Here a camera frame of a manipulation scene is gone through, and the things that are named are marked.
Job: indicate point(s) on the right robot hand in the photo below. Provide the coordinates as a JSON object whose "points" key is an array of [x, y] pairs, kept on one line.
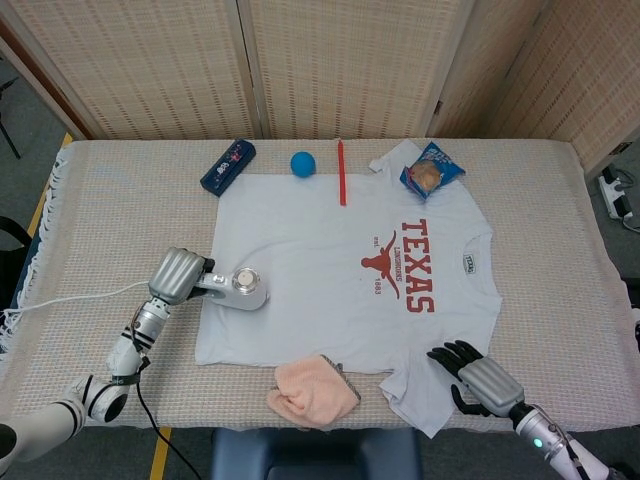
{"points": [[490, 382]]}

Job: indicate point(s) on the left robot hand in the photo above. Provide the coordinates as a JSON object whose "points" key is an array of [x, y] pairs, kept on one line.
{"points": [[175, 275]]}

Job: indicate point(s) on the white steam iron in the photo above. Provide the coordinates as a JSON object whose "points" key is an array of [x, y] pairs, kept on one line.
{"points": [[245, 292]]}

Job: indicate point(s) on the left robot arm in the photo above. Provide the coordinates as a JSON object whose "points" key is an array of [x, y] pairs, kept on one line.
{"points": [[125, 350]]}

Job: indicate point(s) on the beige woven tablecloth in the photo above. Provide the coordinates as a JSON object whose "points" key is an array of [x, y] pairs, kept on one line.
{"points": [[550, 280]]}

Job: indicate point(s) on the dark blue rectangular box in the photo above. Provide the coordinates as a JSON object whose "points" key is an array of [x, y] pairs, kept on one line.
{"points": [[227, 167]]}

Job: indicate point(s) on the white Texas Longhorns T-shirt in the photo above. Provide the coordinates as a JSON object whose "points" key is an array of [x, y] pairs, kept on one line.
{"points": [[310, 280]]}

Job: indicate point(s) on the blue ball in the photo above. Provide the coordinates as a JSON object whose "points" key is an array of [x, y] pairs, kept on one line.
{"points": [[303, 165]]}

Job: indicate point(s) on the peach waffle towel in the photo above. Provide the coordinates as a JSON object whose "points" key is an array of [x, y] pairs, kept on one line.
{"points": [[310, 395]]}

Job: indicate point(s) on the dark blue padded seat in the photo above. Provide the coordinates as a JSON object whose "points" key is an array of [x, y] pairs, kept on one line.
{"points": [[320, 455]]}

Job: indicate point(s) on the red stick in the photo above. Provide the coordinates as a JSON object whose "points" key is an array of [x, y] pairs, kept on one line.
{"points": [[342, 175]]}

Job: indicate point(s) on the blue snack packet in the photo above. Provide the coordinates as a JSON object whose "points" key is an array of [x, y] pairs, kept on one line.
{"points": [[425, 175]]}

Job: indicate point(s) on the black chair leg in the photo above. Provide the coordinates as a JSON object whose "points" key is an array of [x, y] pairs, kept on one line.
{"points": [[7, 130]]}

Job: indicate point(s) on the white power strip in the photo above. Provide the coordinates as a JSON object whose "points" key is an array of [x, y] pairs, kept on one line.
{"points": [[617, 192]]}

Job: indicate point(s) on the beige woven folding screen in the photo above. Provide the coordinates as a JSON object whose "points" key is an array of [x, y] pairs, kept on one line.
{"points": [[325, 65]]}

